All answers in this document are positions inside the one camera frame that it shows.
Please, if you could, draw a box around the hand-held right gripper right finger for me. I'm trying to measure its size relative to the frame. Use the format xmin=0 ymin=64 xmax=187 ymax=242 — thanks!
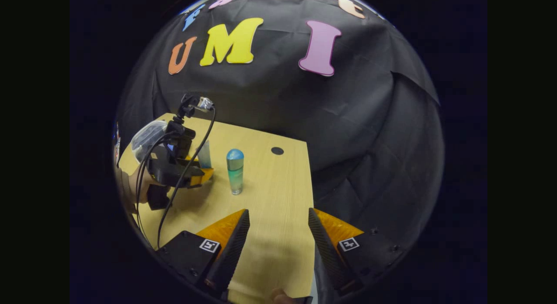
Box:
xmin=308 ymin=207 xmax=405 ymax=297

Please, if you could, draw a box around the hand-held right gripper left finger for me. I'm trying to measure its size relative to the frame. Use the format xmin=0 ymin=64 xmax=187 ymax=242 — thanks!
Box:
xmin=156 ymin=208 xmax=251 ymax=298

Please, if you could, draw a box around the blue squeeze tube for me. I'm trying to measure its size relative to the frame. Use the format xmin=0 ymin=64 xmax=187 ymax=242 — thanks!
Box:
xmin=198 ymin=140 xmax=213 ymax=169

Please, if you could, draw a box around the blue green bottle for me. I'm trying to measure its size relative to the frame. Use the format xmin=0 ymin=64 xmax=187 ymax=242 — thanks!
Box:
xmin=226 ymin=149 xmax=245 ymax=196

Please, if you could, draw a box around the black backdrop cloth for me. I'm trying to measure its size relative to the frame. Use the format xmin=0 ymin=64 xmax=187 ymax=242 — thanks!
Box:
xmin=115 ymin=0 xmax=445 ymax=287

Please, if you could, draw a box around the black cable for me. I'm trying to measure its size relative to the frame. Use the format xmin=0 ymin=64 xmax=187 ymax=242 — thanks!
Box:
xmin=156 ymin=106 xmax=217 ymax=249

